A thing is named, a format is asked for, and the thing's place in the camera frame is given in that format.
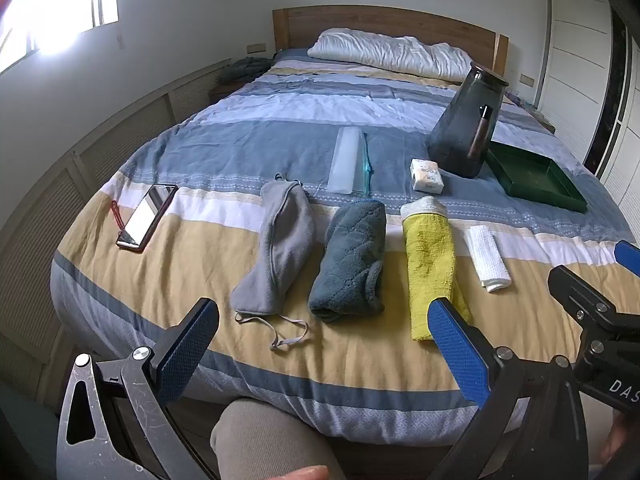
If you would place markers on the brown stick with black cap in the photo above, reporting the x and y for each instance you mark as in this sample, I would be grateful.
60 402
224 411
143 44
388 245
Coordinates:
479 135

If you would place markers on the translucent zip pouch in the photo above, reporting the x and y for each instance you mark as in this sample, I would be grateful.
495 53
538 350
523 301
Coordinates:
345 160

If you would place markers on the white wardrobe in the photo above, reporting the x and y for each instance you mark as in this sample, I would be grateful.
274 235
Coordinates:
575 60

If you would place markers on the beige wall socket plate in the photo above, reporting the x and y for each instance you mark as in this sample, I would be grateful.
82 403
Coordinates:
257 48
527 79

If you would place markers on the grey sleep mask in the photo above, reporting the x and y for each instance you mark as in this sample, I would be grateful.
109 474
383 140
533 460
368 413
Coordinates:
280 240

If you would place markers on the striped bed blanket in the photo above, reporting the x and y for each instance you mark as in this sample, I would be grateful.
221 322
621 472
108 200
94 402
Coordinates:
200 270

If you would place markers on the yellow towel with beige band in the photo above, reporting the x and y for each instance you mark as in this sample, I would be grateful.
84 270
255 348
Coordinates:
430 260

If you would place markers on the white pillow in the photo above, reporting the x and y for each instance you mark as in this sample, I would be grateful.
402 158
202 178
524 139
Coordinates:
390 52

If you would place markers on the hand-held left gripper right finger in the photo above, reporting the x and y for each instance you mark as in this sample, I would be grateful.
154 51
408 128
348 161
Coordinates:
460 355

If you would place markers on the wooden headboard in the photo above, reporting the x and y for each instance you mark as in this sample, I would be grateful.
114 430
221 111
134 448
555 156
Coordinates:
380 20

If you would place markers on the louvred wall cabinet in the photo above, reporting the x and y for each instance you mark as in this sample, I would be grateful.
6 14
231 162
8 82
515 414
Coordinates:
50 200

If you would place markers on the person's left hand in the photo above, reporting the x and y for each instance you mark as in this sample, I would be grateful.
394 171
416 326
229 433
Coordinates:
300 473

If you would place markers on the person's beige trouser leg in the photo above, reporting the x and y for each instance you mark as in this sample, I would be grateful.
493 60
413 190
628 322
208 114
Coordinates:
270 440

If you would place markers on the dark teal quilted towel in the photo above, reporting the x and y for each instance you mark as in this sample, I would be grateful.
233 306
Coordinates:
350 260

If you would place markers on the white waffle washcloth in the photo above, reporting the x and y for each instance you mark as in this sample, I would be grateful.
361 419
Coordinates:
487 257

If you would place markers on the dark cloth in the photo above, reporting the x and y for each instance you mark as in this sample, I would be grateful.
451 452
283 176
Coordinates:
242 70

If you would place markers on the person's right hand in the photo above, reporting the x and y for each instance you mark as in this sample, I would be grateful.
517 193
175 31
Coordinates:
619 442

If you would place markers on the green tray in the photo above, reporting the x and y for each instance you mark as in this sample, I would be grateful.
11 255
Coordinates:
530 175

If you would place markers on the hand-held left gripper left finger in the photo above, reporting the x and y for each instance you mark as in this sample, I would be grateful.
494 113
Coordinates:
190 345

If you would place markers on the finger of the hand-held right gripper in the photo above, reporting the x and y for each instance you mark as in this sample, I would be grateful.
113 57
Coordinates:
580 300
629 256

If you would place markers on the smartphone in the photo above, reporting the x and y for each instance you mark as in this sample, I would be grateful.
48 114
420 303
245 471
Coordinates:
145 217

